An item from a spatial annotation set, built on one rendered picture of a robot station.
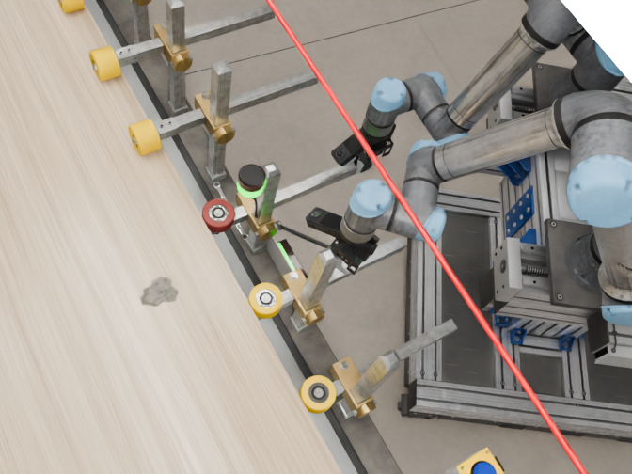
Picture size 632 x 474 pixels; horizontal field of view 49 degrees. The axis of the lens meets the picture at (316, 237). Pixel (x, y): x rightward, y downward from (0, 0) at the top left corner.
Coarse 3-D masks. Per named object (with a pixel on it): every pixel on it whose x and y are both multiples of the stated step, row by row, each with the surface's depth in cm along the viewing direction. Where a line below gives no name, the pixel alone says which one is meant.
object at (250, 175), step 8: (248, 168) 152; (256, 168) 153; (240, 176) 151; (248, 176) 151; (256, 176) 152; (248, 184) 150; (256, 184) 151; (256, 200) 163; (256, 208) 166; (256, 216) 171
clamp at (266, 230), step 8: (240, 200) 176; (248, 200) 176; (248, 208) 175; (248, 216) 175; (248, 224) 178; (256, 224) 173; (264, 224) 173; (272, 224) 175; (256, 232) 174; (264, 232) 173; (272, 232) 174; (264, 240) 176
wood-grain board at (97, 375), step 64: (0, 0) 187; (0, 64) 178; (64, 64) 181; (0, 128) 170; (64, 128) 173; (0, 192) 163; (64, 192) 165; (128, 192) 168; (0, 256) 156; (64, 256) 158; (128, 256) 161; (192, 256) 163; (0, 320) 149; (64, 320) 152; (128, 320) 154; (192, 320) 156; (256, 320) 159; (0, 384) 144; (64, 384) 146; (128, 384) 148; (192, 384) 150; (256, 384) 152; (0, 448) 138; (64, 448) 140; (128, 448) 142; (192, 448) 144; (256, 448) 146; (320, 448) 148
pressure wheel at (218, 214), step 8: (216, 200) 170; (224, 200) 170; (208, 208) 169; (216, 208) 170; (224, 208) 170; (232, 208) 170; (208, 216) 168; (216, 216) 169; (224, 216) 169; (232, 216) 169; (208, 224) 167; (216, 224) 167; (224, 224) 168; (232, 224) 171; (216, 232) 170
